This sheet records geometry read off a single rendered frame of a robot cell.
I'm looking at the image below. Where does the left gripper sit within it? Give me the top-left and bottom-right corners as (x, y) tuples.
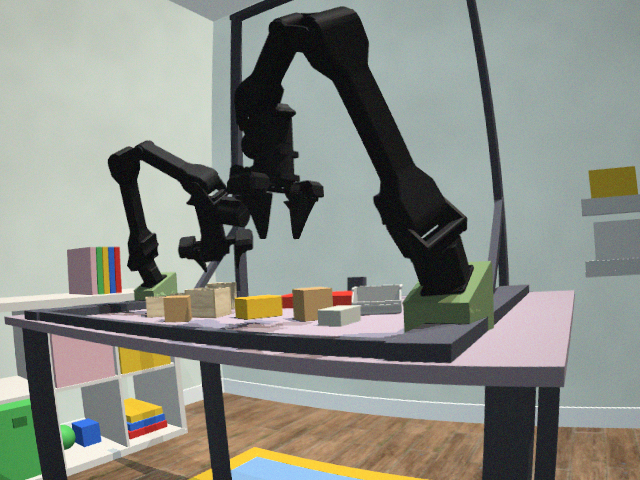
(227, 143), (324, 239)

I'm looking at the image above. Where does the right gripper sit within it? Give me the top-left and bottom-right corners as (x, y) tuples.
(178, 223), (253, 272)

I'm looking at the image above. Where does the yellow rectangular block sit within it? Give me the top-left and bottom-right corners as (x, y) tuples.
(235, 295), (283, 320)

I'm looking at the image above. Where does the red flat rectangular block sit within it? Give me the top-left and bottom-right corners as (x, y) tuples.
(282, 291), (352, 309)

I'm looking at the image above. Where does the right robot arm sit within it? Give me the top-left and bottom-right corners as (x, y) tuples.
(108, 140), (250, 288)

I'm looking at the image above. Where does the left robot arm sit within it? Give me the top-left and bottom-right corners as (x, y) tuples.
(229, 6), (474, 296)

